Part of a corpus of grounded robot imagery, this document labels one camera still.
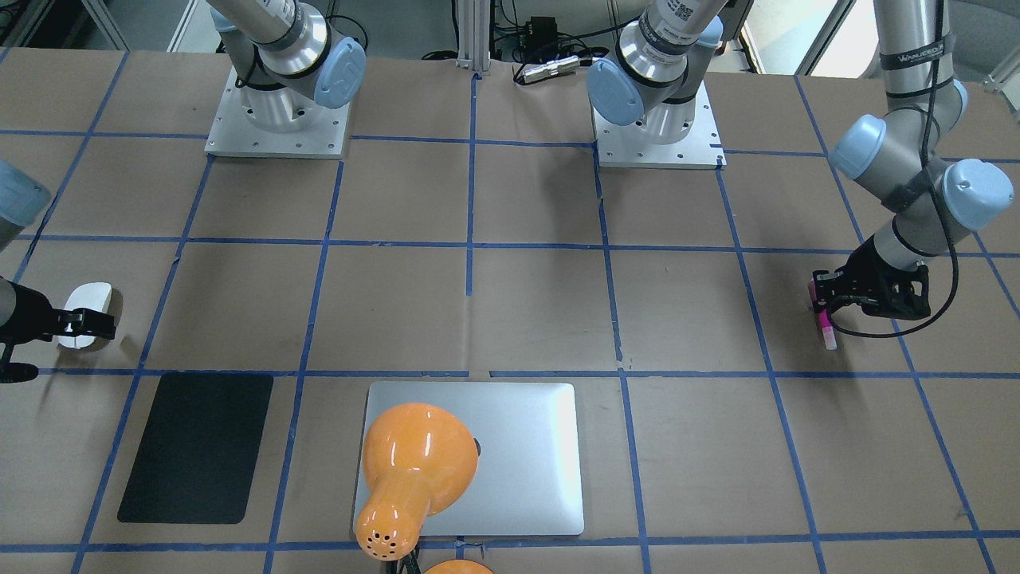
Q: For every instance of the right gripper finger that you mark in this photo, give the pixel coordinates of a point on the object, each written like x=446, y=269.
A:
x=85, y=322

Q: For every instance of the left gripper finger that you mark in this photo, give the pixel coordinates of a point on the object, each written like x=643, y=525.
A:
x=825, y=306
x=824, y=283

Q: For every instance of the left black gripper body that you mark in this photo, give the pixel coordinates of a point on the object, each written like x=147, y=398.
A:
x=866, y=271

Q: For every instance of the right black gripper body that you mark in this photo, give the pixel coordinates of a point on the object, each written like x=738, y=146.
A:
x=30, y=312

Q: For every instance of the white computer mouse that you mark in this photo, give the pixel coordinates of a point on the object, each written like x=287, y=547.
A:
x=95, y=296

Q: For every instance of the pink marker pen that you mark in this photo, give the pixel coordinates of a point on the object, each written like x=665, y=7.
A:
x=825, y=327

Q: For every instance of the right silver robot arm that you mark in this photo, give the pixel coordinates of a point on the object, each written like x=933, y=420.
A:
x=294, y=79

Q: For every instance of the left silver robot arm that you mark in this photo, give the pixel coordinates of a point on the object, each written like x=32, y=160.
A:
x=935, y=204

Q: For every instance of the black mousepad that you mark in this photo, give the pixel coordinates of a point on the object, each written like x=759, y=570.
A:
x=196, y=460

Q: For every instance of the silver closed laptop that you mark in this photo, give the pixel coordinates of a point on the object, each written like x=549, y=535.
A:
x=480, y=459

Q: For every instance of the orange desk lamp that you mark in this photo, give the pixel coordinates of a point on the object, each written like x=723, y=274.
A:
x=417, y=460

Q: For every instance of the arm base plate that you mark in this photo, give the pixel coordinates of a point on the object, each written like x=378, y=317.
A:
x=278, y=124
x=671, y=136

